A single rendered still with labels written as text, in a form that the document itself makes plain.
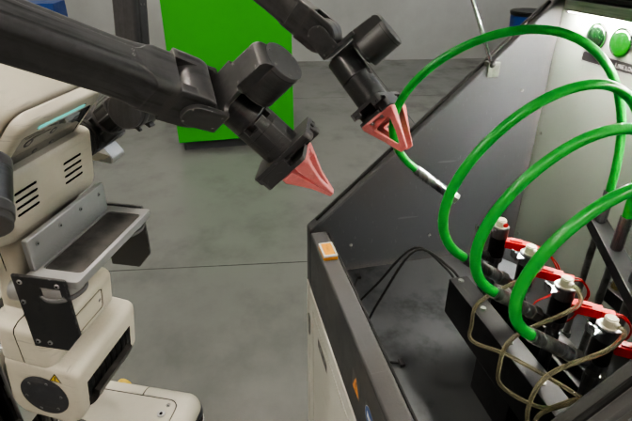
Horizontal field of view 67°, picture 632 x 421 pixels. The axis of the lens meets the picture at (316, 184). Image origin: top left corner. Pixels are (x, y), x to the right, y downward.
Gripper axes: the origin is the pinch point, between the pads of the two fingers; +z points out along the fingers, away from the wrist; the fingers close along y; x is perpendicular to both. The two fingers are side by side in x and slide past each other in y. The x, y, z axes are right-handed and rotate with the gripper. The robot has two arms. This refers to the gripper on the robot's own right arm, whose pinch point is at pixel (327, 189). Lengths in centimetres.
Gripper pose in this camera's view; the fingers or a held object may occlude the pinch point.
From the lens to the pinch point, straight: 69.3
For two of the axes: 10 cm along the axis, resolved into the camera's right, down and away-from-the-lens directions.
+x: 0.5, -4.6, 8.9
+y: 7.0, -6.2, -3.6
